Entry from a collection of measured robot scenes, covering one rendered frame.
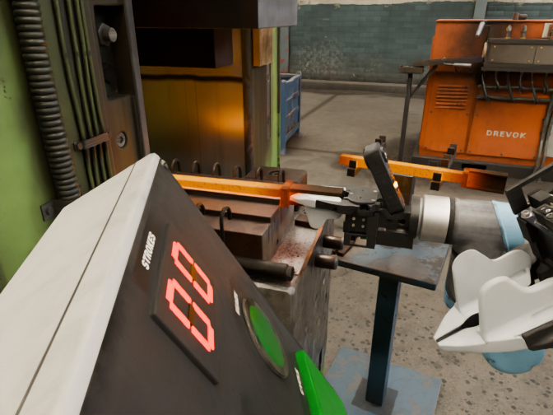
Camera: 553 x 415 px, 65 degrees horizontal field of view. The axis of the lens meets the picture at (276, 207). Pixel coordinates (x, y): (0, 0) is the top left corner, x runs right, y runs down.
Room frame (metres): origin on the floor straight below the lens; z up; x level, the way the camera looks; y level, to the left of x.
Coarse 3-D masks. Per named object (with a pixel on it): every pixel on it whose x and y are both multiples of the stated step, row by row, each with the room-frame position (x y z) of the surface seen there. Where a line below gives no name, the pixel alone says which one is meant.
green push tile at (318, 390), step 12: (300, 360) 0.26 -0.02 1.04; (300, 372) 0.25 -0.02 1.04; (312, 372) 0.25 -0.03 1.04; (312, 384) 0.23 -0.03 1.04; (324, 384) 0.26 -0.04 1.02; (312, 396) 0.22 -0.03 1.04; (324, 396) 0.24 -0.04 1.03; (336, 396) 0.27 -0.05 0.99; (312, 408) 0.21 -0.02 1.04; (324, 408) 0.22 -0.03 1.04; (336, 408) 0.24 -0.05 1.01
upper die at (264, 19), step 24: (144, 0) 0.63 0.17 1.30; (168, 0) 0.62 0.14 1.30; (192, 0) 0.61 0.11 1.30; (216, 0) 0.60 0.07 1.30; (240, 0) 0.59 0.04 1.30; (264, 0) 0.61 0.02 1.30; (288, 0) 0.72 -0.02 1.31; (144, 24) 0.63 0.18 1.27; (168, 24) 0.62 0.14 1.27; (192, 24) 0.61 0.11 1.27; (216, 24) 0.60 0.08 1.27; (240, 24) 0.59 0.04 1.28; (264, 24) 0.61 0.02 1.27; (288, 24) 0.72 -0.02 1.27
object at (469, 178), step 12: (348, 156) 1.10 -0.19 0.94; (360, 156) 1.10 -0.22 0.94; (396, 168) 1.03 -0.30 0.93; (408, 168) 1.02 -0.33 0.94; (420, 168) 1.01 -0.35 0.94; (432, 168) 1.01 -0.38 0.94; (444, 168) 1.01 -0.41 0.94; (468, 168) 0.99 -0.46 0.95; (444, 180) 0.98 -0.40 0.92; (456, 180) 0.97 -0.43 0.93; (468, 180) 0.96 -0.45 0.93; (480, 180) 0.95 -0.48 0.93; (492, 180) 0.94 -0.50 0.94; (504, 180) 0.93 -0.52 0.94; (492, 192) 0.93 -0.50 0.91
